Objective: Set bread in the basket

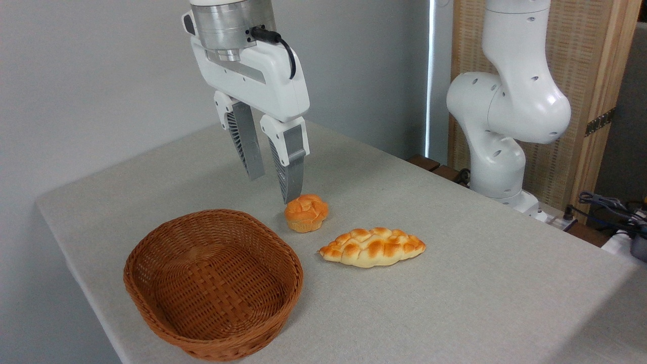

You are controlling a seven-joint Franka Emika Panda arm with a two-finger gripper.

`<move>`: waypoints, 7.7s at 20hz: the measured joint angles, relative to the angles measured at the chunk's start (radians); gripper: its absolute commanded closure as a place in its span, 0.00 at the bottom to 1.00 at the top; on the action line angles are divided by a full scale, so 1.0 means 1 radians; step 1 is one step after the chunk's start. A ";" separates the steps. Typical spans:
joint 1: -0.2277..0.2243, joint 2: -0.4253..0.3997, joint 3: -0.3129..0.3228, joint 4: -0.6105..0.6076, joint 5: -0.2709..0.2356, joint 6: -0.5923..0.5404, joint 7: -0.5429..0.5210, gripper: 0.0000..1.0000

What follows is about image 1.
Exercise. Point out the round orange bread roll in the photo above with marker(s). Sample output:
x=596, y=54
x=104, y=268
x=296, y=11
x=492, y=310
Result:
x=306, y=212

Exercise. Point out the brown woven wicker basket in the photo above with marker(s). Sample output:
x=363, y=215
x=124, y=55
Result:
x=212, y=283

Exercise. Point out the dark metal screen hinge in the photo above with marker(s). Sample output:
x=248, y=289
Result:
x=600, y=122

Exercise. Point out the black plug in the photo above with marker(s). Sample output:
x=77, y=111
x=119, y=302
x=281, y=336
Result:
x=568, y=212

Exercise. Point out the white power strip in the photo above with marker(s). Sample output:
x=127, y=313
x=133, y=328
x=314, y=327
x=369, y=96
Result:
x=558, y=221

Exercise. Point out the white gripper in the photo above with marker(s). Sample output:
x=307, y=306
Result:
x=263, y=81

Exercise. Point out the long braided bread loaf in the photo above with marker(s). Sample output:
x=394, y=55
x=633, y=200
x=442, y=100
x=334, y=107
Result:
x=371, y=247

